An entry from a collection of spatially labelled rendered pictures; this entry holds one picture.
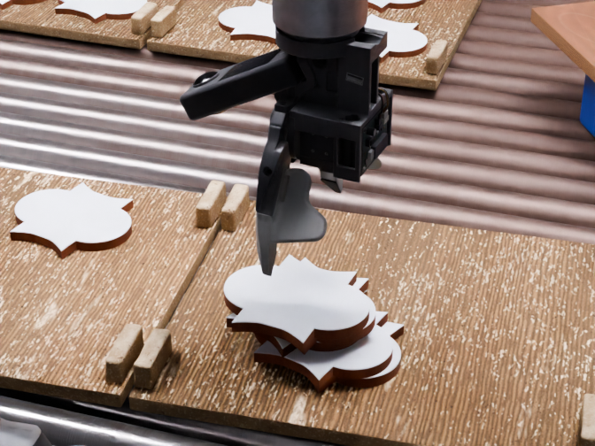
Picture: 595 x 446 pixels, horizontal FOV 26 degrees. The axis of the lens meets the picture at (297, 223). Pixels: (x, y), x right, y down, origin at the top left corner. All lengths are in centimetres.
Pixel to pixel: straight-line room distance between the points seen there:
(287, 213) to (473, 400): 25
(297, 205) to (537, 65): 80
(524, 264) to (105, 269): 43
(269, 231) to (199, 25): 84
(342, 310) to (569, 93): 67
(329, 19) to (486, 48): 87
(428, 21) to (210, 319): 76
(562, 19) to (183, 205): 53
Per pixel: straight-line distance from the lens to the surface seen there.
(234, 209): 136
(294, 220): 105
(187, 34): 182
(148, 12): 184
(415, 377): 118
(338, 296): 117
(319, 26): 99
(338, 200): 147
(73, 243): 135
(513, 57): 183
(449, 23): 187
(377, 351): 117
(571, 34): 160
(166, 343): 118
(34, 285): 132
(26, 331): 125
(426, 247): 135
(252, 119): 163
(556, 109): 169
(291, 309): 116
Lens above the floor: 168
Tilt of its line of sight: 32 degrees down
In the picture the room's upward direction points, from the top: straight up
